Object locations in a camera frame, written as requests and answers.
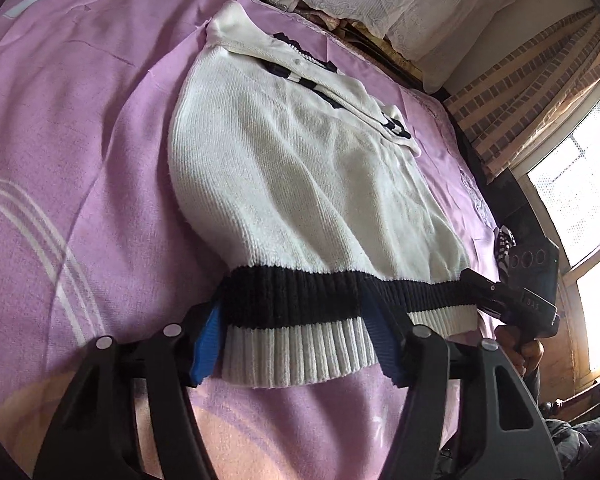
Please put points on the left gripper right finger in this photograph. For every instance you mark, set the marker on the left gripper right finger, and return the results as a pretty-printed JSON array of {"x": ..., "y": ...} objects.
[{"x": 500, "y": 433}]

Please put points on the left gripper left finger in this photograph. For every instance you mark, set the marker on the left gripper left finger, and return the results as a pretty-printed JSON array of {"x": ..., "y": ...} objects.
[{"x": 128, "y": 401}]

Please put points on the white knit sweater black trim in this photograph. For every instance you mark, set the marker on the white knit sweater black trim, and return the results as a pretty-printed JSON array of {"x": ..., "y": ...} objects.
[{"x": 308, "y": 189}]

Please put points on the person's right hand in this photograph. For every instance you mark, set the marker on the person's right hand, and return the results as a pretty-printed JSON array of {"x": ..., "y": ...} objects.
[{"x": 525, "y": 358}]

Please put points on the black white checkered cloth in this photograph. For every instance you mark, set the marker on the black white checkered cloth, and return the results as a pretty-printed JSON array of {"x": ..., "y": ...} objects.
[{"x": 504, "y": 242}]

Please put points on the bright outer window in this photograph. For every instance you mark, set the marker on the bright outer window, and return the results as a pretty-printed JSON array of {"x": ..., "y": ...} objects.
[{"x": 567, "y": 184}]

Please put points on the brick pattern curtain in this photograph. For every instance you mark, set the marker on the brick pattern curtain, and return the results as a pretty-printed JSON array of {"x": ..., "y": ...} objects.
[{"x": 515, "y": 104}]

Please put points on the purple bed sheet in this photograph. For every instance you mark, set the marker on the purple bed sheet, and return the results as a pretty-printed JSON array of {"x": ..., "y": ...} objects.
[{"x": 92, "y": 242}]

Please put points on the stacked bedding under lace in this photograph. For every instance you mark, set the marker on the stacked bedding under lace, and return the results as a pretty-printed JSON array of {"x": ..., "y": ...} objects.
[{"x": 359, "y": 39}]

